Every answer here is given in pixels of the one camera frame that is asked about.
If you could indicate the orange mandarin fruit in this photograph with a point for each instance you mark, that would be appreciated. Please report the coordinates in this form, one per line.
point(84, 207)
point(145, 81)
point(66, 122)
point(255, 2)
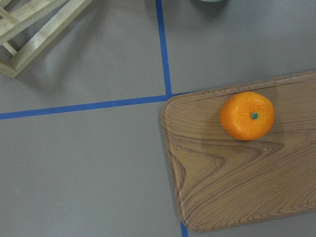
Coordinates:
point(247, 116)

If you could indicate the brown wooden tray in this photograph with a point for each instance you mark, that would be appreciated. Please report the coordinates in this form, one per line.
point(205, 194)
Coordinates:
point(221, 182)

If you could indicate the mint green bowl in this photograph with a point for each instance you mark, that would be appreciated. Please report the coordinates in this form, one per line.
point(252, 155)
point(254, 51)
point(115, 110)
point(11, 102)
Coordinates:
point(210, 0)

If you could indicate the light wooden rack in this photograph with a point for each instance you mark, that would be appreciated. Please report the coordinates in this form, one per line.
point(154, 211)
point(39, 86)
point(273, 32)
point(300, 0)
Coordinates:
point(27, 27)

